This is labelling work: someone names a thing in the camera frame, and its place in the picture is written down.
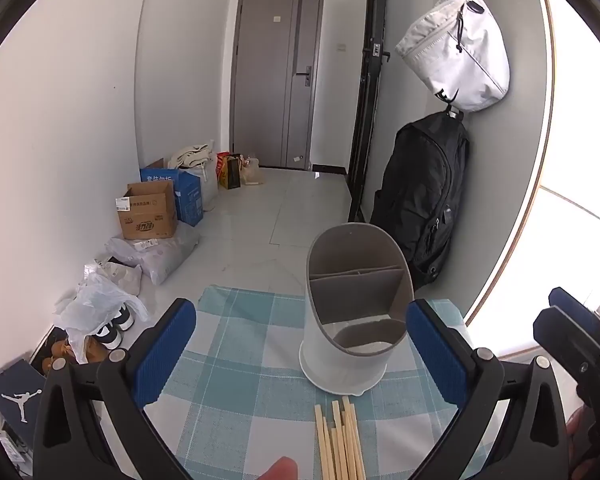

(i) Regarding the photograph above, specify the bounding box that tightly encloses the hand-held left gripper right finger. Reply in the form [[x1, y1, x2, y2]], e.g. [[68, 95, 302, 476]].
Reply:
[[405, 298, 571, 480]]

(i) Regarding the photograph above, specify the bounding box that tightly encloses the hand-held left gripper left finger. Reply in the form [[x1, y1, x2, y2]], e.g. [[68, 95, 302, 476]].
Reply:
[[32, 298, 197, 480]]

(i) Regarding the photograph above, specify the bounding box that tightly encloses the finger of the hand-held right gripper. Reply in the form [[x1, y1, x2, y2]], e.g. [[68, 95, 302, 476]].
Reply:
[[532, 307, 600, 411], [549, 287, 600, 333]]

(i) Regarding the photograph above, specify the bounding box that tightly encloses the white grey utensil holder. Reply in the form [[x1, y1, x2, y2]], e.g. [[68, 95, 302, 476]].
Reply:
[[299, 223, 415, 395]]

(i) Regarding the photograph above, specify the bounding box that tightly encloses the bundle of chopsticks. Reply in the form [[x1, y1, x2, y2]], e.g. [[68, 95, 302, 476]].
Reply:
[[314, 396, 367, 480]]

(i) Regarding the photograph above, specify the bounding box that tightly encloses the person's right hand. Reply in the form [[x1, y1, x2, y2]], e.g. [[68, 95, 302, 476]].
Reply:
[[566, 406, 589, 439]]

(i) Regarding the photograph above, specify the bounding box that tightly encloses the person's left hand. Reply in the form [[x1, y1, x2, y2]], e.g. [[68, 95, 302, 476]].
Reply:
[[257, 456, 299, 480]]

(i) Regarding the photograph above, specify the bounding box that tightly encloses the black white sneaker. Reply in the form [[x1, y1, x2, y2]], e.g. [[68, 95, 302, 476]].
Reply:
[[87, 320, 124, 350], [115, 302, 135, 332]]

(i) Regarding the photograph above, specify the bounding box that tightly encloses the teal checked tablecloth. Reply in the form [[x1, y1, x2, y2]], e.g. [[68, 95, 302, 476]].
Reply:
[[97, 285, 468, 480]]

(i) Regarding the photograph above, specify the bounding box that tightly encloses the white plastic bag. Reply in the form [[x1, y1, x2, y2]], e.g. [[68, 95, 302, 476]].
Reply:
[[55, 272, 148, 363]]

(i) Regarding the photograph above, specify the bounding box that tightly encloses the white parcel bag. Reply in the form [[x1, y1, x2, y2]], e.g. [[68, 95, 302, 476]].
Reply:
[[84, 259, 143, 296]]

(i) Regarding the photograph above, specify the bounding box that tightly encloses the grey parcel bag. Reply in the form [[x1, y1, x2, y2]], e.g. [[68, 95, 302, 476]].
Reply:
[[105, 225, 201, 286]]

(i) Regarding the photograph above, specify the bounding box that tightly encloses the brown cardboard box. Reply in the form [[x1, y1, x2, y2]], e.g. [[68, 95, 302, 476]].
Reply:
[[115, 180, 178, 240]]

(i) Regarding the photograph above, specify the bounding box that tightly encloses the black backpack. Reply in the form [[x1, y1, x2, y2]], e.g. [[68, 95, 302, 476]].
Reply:
[[370, 110, 471, 291]]

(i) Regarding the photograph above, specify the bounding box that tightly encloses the dark blue shoe box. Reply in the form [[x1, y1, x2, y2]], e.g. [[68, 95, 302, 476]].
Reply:
[[0, 360, 48, 441]]

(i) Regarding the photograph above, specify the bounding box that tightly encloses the blue cardboard box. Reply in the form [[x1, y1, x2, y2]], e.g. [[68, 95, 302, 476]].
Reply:
[[140, 158, 204, 227]]

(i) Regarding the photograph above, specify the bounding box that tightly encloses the white sack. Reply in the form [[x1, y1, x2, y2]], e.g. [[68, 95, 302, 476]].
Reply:
[[190, 155, 220, 211]]

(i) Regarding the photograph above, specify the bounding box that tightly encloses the yellow black bag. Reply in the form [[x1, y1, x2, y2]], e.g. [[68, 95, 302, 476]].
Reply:
[[219, 155, 243, 190]]

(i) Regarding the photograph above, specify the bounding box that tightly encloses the beige folded cloth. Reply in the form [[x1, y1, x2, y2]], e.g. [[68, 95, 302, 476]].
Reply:
[[167, 144, 213, 168]]

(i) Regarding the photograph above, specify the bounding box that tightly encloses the beige paper bag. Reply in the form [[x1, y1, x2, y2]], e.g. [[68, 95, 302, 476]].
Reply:
[[241, 156, 265, 186]]

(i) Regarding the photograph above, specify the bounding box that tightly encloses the white sling bag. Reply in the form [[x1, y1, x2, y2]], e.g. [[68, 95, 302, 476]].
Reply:
[[395, 0, 511, 113]]

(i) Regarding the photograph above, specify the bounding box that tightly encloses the grey door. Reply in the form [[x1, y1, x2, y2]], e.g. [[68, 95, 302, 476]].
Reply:
[[230, 0, 325, 170]]

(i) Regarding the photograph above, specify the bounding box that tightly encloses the black door frame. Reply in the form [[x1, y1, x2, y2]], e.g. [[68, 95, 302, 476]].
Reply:
[[347, 0, 388, 223]]

